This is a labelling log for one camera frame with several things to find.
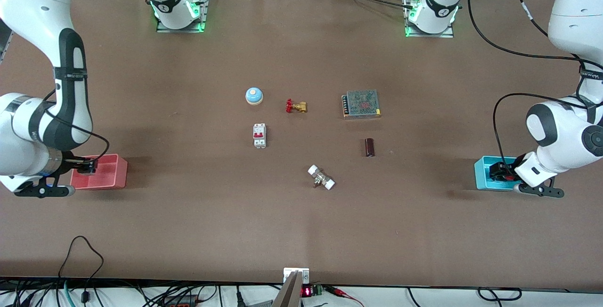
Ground cyan plastic box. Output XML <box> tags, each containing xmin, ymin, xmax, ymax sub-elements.
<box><xmin>474</xmin><ymin>155</ymin><xmax>523</xmax><ymax>191</ymax></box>

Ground pink plastic box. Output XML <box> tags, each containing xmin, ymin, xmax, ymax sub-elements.
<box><xmin>70</xmin><ymin>154</ymin><xmax>128</xmax><ymax>190</ymax></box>

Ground metal mesh power supply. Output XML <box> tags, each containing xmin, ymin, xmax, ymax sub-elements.
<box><xmin>342</xmin><ymin>89</ymin><xmax>382</xmax><ymax>119</ymax></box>

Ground metal fitting white caps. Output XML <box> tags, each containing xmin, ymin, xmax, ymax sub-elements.
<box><xmin>308</xmin><ymin>164</ymin><xmax>336</xmax><ymax>191</ymax></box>

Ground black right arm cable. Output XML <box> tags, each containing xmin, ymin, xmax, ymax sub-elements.
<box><xmin>43</xmin><ymin>89</ymin><xmax>111</xmax><ymax>162</ymax></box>

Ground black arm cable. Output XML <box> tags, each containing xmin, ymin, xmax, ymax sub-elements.
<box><xmin>43</xmin><ymin>89</ymin><xmax>111</xmax><ymax>162</ymax></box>
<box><xmin>467</xmin><ymin>0</ymin><xmax>603</xmax><ymax>169</ymax></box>

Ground black looped table cable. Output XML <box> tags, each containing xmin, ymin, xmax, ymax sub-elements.
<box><xmin>57</xmin><ymin>235</ymin><xmax>105</xmax><ymax>304</ymax></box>

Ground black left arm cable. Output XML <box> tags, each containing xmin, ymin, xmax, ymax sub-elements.
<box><xmin>467</xmin><ymin>0</ymin><xmax>603</xmax><ymax>169</ymax></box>

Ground black coiled cable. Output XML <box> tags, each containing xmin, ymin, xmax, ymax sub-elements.
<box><xmin>477</xmin><ymin>287</ymin><xmax>522</xmax><ymax>302</ymax></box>

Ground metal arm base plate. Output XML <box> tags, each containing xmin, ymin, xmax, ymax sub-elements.
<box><xmin>404</xmin><ymin>0</ymin><xmax>455</xmax><ymax>39</ymax></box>
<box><xmin>156</xmin><ymin>0</ymin><xmax>211</xmax><ymax>33</ymax></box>

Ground red alligator clip wire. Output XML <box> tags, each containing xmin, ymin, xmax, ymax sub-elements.
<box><xmin>325</xmin><ymin>286</ymin><xmax>366</xmax><ymax>307</ymax></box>

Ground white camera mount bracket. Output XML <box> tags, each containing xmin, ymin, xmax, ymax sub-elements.
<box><xmin>283</xmin><ymin>267</ymin><xmax>310</xmax><ymax>284</ymax></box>

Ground grey aluminium mount bar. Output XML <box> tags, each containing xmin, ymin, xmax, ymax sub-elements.
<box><xmin>272</xmin><ymin>271</ymin><xmax>302</xmax><ymax>307</ymax></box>

